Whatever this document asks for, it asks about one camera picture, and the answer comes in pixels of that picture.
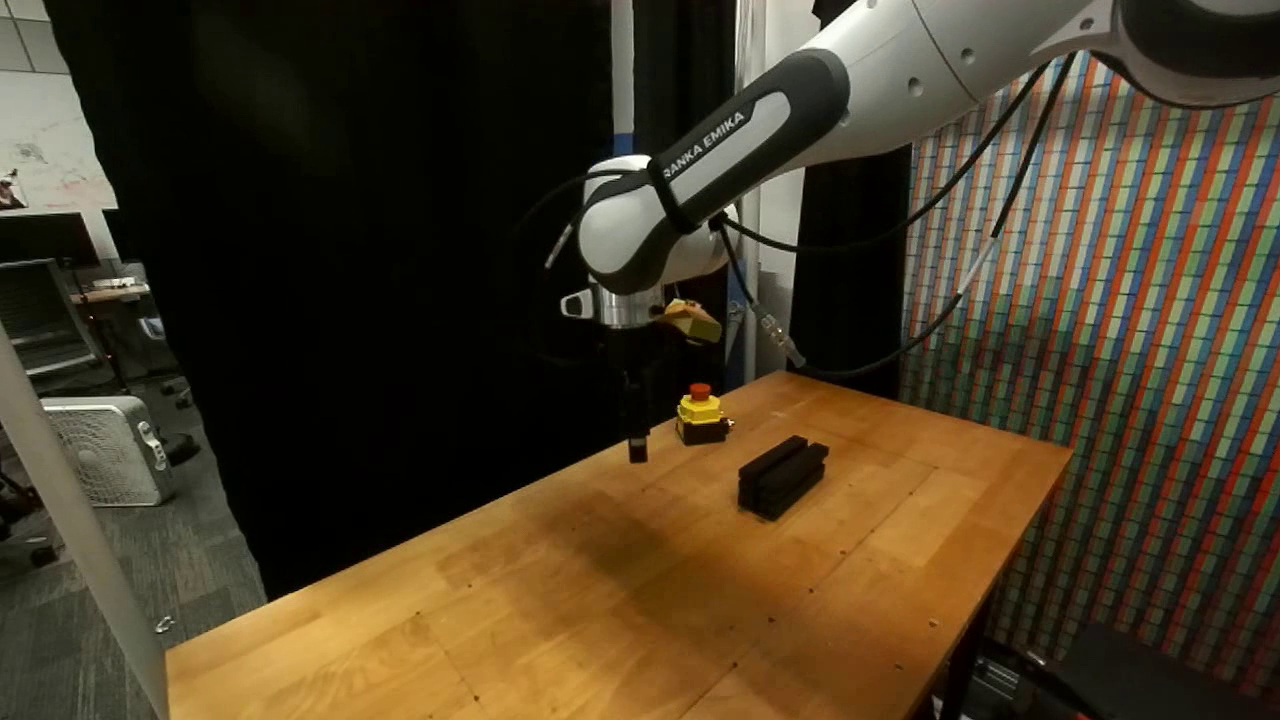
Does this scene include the black equipment case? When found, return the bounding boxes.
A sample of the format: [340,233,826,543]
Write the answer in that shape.
[951,619,1280,720]

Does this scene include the wide black curtain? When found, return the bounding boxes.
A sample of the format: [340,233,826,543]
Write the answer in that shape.
[44,0,621,600]

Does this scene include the white door frame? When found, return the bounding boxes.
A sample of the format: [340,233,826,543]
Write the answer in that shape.
[728,0,822,382]

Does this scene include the plain black arm cable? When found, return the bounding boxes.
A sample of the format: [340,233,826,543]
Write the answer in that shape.
[713,55,1065,255]

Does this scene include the yellow red emergency stop button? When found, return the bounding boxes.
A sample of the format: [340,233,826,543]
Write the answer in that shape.
[673,378,735,447]

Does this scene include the black curtain beside patterned wall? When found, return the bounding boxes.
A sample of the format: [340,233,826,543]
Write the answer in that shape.
[790,0,915,401]

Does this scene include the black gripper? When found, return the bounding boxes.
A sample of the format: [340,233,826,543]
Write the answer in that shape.
[603,322,682,468]

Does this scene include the black cable with silver connector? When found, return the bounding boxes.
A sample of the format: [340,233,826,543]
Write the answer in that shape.
[713,55,1081,382]

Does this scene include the white ribbed box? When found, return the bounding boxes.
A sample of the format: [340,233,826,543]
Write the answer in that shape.
[36,390,178,516]

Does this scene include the light metal pole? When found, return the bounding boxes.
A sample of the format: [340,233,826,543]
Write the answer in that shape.
[0,330,173,720]

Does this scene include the white desk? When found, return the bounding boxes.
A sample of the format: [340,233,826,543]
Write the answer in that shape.
[0,72,124,267]

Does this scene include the narrow black curtain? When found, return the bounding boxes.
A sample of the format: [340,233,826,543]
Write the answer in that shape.
[628,0,741,427]

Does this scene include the black grooved rail piece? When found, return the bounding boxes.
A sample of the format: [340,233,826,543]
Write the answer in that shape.
[741,468,831,513]
[735,433,831,495]
[741,474,831,520]

